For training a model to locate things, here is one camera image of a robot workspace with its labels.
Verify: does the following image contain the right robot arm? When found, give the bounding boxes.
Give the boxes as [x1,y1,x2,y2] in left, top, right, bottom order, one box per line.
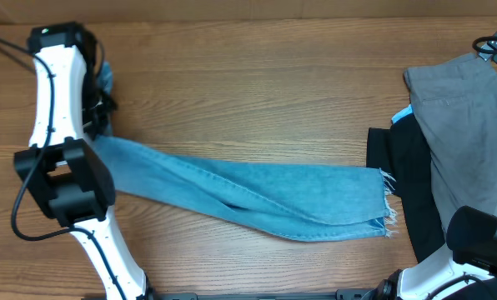
[367,31,497,299]

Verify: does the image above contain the gray trousers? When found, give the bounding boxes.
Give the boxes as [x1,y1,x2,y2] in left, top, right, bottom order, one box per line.
[404,53,497,228]

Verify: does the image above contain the light blue denim jeans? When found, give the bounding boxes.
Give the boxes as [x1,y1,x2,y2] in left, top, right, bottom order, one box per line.
[88,62,399,243]

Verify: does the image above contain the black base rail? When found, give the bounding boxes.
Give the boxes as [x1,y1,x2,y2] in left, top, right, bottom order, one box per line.
[144,288,375,300]

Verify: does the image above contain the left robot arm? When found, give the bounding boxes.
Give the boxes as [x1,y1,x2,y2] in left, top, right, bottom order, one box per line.
[13,22,153,299]

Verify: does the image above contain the black garment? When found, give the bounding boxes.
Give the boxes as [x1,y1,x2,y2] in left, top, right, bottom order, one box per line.
[365,112,497,300]

